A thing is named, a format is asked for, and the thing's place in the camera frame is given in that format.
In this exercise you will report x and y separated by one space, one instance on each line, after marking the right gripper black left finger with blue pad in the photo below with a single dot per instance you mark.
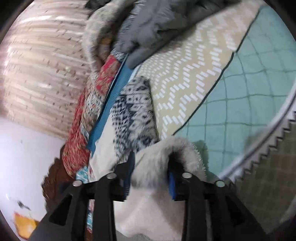
67 221

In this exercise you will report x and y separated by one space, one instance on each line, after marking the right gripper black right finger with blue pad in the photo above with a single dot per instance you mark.
212 211

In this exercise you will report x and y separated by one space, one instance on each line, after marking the cream fleece black-patterned garment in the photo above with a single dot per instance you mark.
149 209

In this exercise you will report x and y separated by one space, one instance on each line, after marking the carved brown wooden headboard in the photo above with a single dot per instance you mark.
55 182

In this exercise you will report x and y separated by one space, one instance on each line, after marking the orange object on floor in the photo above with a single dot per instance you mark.
24 225

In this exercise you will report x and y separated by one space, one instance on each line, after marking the teal white lattice pillow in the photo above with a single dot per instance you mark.
85 175

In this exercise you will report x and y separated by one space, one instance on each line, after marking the red floral patchwork quilt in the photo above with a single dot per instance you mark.
90 104

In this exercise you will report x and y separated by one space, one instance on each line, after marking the patterned bedsheet beige teal blue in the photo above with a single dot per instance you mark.
221 85

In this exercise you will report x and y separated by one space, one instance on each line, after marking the beige leaf-pattern curtain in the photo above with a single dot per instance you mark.
43 66

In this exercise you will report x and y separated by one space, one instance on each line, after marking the cream printed folded comforter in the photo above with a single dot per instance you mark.
98 25

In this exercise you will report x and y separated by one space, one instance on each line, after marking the grey padded jacket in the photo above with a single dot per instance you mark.
153 24

